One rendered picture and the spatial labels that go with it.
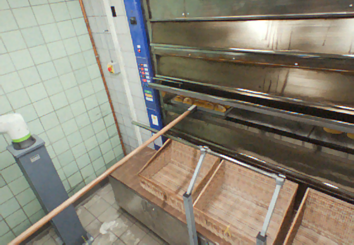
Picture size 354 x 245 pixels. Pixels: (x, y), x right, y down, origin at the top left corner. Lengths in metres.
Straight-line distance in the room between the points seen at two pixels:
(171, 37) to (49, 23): 1.18
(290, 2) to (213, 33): 0.48
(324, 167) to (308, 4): 0.94
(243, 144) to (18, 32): 2.02
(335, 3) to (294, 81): 0.41
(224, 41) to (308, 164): 0.94
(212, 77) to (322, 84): 0.67
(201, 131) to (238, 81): 0.61
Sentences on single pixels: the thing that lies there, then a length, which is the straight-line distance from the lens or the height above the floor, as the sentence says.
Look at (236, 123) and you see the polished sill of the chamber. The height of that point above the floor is 1.18.
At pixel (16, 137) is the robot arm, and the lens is 2.07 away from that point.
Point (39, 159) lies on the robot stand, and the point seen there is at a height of 1.08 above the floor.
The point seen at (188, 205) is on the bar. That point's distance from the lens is 1.64.
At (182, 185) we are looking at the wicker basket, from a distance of 2.18.
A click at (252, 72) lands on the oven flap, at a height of 1.57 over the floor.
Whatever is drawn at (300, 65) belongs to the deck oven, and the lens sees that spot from 1.49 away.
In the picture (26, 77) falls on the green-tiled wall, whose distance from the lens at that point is 2.52.
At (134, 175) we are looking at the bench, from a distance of 2.39.
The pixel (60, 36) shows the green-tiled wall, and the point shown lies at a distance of 2.61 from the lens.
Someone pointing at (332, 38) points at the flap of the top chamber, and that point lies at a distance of 1.42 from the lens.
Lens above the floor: 2.12
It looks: 28 degrees down
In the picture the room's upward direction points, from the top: 8 degrees counter-clockwise
